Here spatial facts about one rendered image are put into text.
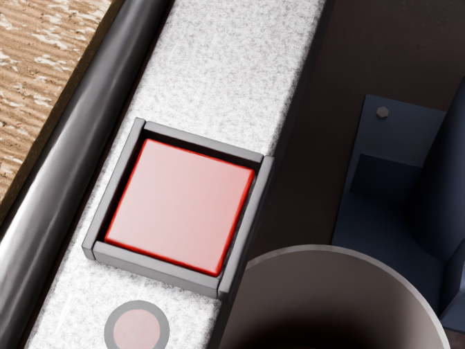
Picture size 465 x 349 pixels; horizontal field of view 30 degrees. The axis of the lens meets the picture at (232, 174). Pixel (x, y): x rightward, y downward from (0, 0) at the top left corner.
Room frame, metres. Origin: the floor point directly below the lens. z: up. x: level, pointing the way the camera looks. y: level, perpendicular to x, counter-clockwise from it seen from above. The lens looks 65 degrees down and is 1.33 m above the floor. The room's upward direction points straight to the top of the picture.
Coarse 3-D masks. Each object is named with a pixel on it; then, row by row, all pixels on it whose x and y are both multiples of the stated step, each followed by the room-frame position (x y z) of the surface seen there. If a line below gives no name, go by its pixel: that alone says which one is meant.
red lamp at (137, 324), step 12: (132, 312) 0.12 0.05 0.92; (144, 312) 0.12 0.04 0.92; (120, 324) 0.11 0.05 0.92; (132, 324) 0.11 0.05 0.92; (144, 324) 0.11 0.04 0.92; (156, 324) 0.11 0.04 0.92; (120, 336) 0.11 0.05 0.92; (132, 336) 0.11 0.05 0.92; (144, 336) 0.11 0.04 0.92; (156, 336) 0.11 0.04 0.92; (120, 348) 0.10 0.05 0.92; (132, 348) 0.10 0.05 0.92; (144, 348) 0.10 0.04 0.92
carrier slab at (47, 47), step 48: (0, 0) 0.29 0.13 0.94; (48, 0) 0.29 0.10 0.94; (96, 0) 0.29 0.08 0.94; (0, 48) 0.26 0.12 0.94; (48, 48) 0.26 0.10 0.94; (96, 48) 0.27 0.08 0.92; (0, 96) 0.23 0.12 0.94; (48, 96) 0.23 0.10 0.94; (0, 144) 0.20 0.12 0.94; (0, 192) 0.17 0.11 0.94
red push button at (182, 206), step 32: (160, 160) 0.20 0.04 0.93; (192, 160) 0.20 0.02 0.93; (128, 192) 0.18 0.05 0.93; (160, 192) 0.18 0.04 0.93; (192, 192) 0.18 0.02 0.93; (224, 192) 0.18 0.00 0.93; (128, 224) 0.16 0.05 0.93; (160, 224) 0.16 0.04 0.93; (192, 224) 0.16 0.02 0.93; (224, 224) 0.16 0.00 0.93; (160, 256) 0.14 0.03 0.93; (192, 256) 0.14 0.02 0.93; (224, 256) 0.14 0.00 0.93
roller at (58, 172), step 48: (144, 0) 0.31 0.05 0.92; (144, 48) 0.28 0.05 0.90; (96, 96) 0.24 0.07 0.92; (48, 144) 0.21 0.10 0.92; (96, 144) 0.22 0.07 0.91; (48, 192) 0.18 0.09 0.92; (0, 240) 0.15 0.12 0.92; (48, 240) 0.16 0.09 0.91; (0, 288) 0.13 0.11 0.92; (0, 336) 0.11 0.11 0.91
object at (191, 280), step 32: (160, 128) 0.21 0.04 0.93; (128, 160) 0.19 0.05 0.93; (224, 160) 0.20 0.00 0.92; (256, 160) 0.19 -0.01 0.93; (256, 192) 0.18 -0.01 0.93; (96, 224) 0.16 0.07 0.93; (96, 256) 0.14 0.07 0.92; (128, 256) 0.14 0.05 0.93; (192, 288) 0.13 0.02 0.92; (224, 288) 0.13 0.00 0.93
